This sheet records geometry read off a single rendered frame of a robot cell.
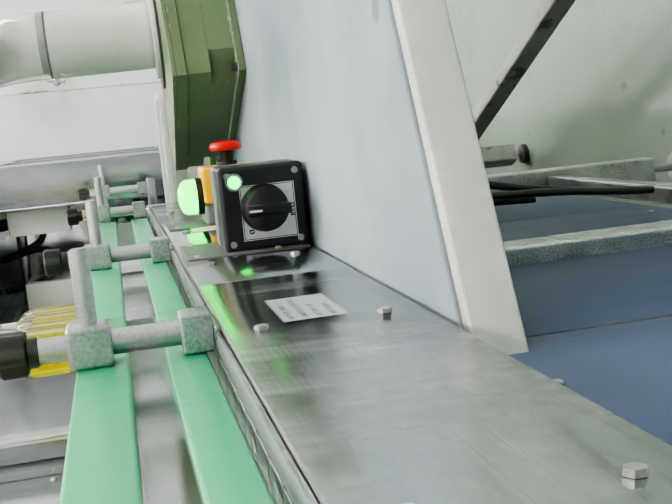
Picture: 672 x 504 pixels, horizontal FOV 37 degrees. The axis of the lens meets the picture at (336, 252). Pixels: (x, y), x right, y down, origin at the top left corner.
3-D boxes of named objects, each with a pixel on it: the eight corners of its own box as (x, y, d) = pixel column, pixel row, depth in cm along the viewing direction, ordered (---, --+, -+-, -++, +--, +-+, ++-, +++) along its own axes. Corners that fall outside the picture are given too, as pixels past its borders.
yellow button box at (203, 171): (260, 214, 131) (202, 221, 130) (254, 156, 130) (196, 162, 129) (268, 218, 124) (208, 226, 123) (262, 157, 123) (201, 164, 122)
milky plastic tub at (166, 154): (214, 212, 189) (167, 217, 188) (200, 91, 186) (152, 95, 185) (224, 220, 173) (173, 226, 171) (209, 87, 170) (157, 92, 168)
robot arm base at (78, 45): (152, 15, 157) (49, 25, 154) (147, -45, 146) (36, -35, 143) (166, 95, 150) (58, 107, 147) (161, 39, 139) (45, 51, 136)
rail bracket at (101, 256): (173, 257, 111) (47, 273, 108) (165, 190, 110) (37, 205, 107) (175, 262, 107) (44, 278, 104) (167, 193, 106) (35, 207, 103)
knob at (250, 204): (290, 228, 96) (296, 231, 93) (243, 233, 95) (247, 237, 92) (285, 180, 95) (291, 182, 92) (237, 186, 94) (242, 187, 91)
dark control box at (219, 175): (299, 235, 104) (217, 245, 103) (291, 157, 103) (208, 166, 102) (314, 243, 96) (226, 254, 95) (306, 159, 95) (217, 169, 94)
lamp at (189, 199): (202, 212, 128) (178, 215, 128) (198, 176, 128) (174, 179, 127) (206, 215, 124) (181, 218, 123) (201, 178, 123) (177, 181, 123)
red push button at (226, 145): (210, 169, 127) (206, 141, 127) (241, 165, 128) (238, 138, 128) (213, 170, 124) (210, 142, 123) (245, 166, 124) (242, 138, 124)
